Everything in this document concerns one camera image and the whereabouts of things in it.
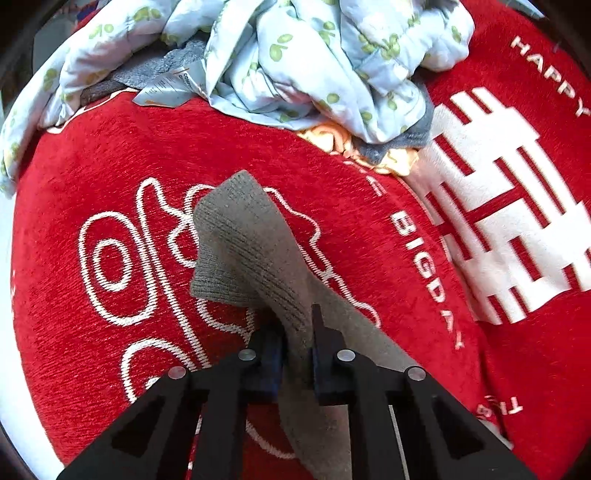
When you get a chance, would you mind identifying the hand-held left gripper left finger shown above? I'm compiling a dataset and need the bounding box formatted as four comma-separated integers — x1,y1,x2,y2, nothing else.
56,324,286,480

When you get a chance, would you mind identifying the orange yellow cloth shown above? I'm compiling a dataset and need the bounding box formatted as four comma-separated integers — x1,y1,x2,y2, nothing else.
295,122,419,176

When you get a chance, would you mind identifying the light blue quilt green print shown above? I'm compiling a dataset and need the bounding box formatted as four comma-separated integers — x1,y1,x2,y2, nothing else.
0,0,476,195

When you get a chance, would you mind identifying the grey fleece cloth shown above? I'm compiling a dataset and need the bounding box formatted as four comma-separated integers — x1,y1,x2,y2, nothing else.
81,39,435,164

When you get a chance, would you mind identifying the grey knitted sock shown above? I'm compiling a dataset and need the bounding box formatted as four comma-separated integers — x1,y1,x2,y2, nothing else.
189,170,416,480

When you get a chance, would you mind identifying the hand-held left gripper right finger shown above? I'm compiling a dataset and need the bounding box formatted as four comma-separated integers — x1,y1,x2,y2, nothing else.
311,304,540,480

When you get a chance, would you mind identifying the red printed sofa cover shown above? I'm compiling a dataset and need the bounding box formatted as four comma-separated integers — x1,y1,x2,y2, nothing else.
9,0,591,480

